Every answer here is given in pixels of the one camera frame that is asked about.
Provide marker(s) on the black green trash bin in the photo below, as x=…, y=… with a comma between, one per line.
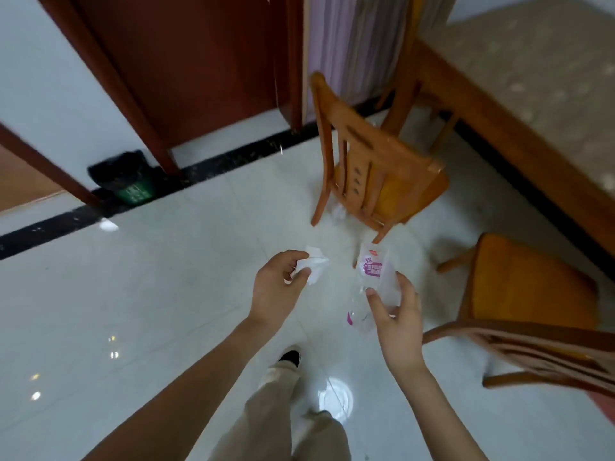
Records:
x=134, y=189

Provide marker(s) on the person's left forearm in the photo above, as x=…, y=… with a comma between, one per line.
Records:
x=192, y=388

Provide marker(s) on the person's right forearm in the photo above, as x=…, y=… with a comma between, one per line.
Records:
x=437, y=417

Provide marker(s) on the person's left hand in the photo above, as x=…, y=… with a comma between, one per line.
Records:
x=274, y=292

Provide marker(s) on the wooden table with patterned cover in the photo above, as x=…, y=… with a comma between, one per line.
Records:
x=528, y=67

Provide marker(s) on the dark red wooden door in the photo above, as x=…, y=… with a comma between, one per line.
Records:
x=192, y=67

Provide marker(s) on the white tissue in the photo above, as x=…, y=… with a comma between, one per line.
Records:
x=317, y=264

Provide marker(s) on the person's right hand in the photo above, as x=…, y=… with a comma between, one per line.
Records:
x=403, y=336

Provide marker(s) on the dark red door frame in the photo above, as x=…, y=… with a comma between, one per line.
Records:
x=48, y=168

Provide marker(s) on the light wood shelf cabinet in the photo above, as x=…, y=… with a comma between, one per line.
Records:
x=346, y=43

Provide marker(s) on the clear pink printed wrapper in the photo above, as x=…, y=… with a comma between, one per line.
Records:
x=375, y=268

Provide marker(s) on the black and white shoe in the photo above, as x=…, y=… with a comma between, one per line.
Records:
x=290, y=357

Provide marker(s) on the beige trousers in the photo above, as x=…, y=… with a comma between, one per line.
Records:
x=269, y=417

